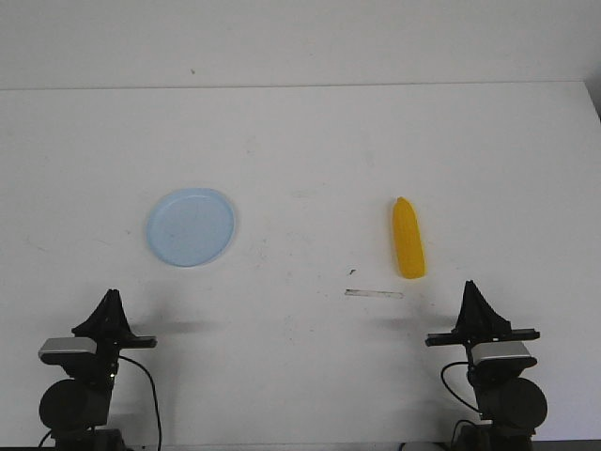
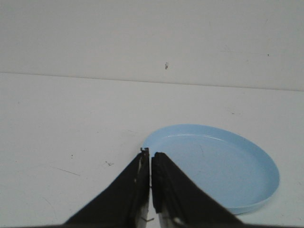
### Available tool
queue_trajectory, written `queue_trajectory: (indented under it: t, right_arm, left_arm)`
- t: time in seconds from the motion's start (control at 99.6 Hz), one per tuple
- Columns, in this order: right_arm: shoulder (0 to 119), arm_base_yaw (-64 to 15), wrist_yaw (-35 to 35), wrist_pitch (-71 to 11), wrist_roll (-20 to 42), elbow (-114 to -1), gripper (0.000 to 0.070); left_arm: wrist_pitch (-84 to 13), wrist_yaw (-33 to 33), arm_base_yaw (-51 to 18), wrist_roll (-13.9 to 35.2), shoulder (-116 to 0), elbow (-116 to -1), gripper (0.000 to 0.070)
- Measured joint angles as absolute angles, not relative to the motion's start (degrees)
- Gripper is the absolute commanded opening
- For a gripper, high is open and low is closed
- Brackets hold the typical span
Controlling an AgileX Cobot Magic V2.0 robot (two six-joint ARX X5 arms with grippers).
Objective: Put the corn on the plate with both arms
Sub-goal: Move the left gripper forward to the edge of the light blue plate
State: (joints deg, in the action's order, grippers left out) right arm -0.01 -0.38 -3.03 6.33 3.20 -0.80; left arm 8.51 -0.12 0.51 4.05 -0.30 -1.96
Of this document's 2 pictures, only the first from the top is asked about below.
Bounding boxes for light blue round plate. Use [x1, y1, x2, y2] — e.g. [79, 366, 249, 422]
[145, 188, 236, 268]

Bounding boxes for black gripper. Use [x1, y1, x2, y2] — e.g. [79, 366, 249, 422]
[71, 288, 157, 376]
[425, 280, 540, 361]

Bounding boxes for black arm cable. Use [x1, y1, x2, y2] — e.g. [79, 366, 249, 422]
[439, 360, 485, 417]
[116, 355, 163, 450]

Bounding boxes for clear tape strip on table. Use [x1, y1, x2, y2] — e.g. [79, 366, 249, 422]
[344, 288, 405, 300]

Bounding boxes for yellow corn cob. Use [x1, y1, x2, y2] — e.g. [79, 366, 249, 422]
[392, 197, 426, 279]

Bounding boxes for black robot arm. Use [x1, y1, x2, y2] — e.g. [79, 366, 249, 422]
[38, 288, 162, 450]
[425, 280, 548, 450]

